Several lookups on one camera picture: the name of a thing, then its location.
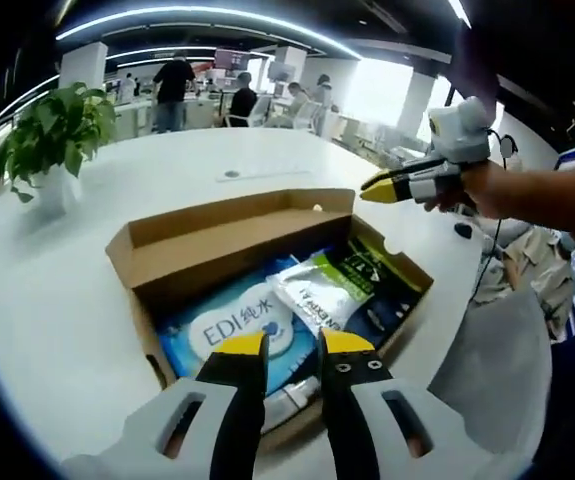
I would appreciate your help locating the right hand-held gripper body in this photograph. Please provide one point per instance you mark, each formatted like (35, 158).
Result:
(462, 130)

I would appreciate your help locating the green plant in white pot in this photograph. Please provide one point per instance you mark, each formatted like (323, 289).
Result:
(57, 125)

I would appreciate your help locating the white and green pouch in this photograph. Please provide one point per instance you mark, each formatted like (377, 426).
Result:
(317, 295)

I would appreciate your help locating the brown cardboard shoe box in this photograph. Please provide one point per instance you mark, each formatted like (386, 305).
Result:
(217, 240)

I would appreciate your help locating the small black object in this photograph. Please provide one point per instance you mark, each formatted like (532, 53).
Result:
(463, 230)

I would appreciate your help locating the white office chair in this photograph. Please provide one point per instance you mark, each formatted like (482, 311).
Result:
(263, 107)
(307, 117)

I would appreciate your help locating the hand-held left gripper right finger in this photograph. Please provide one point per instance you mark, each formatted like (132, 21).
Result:
(367, 440)

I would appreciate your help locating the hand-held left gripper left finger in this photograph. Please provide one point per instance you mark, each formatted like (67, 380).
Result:
(167, 435)

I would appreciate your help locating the person's right hand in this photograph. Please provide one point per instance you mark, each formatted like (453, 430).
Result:
(472, 197)

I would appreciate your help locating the grey mesh office chair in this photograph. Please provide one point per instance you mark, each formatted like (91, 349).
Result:
(492, 375)

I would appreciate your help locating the dark packet with yellow stripes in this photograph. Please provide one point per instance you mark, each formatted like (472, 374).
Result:
(392, 310)

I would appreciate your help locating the blue wet wipes soft item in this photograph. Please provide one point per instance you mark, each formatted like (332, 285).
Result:
(237, 320)

